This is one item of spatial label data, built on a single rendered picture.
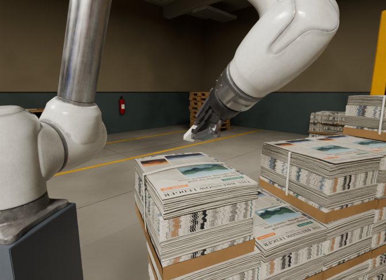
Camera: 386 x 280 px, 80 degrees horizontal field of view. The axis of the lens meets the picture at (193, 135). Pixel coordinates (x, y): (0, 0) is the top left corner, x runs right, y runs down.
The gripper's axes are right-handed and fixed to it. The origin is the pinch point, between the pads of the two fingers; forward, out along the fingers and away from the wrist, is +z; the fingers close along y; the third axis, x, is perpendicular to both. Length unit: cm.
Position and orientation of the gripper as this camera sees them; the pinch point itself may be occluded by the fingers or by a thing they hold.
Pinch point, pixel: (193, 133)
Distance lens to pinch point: 63.9
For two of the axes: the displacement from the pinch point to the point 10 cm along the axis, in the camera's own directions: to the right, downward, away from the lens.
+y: -0.7, 8.9, -4.6
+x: 9.1, 2.4, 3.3
